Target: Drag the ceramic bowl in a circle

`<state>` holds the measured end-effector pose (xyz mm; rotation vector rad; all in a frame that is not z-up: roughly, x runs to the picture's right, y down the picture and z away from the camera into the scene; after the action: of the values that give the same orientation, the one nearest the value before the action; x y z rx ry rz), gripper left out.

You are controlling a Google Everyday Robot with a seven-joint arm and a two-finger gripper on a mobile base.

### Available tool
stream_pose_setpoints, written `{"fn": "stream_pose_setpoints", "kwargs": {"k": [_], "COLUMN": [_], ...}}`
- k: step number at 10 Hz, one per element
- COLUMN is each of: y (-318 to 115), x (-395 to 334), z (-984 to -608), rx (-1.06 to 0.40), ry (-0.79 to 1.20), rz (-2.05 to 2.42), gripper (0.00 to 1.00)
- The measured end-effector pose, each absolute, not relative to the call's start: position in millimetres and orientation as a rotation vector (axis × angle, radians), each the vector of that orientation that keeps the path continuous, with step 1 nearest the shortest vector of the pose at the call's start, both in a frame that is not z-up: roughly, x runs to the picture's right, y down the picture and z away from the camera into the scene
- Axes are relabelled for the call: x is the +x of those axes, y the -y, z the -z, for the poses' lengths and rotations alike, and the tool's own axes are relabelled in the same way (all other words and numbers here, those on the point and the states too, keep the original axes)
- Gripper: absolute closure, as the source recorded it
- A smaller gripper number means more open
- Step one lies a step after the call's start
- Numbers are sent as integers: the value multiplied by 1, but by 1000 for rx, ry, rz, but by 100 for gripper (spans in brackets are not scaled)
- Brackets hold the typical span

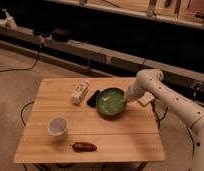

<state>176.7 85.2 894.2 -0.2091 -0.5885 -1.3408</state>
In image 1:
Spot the black smartphone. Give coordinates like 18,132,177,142
87,90,100,108

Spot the wooden table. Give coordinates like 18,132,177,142
14,78,165,163

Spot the black cable under table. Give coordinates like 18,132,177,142
20,100,35,128

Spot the green ceramic bowl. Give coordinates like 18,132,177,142
96,88,126,117

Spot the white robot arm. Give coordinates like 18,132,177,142
125,69,204,171

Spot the black cable on floor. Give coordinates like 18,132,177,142
0,46,41,75

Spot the black cable by robot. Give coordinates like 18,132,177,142
150,99,169,130

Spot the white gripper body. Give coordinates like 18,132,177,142
124,82,143,103

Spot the small wooden block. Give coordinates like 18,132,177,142
138,92,155,106

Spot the black device on ledge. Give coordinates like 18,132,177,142
51,28,71,42

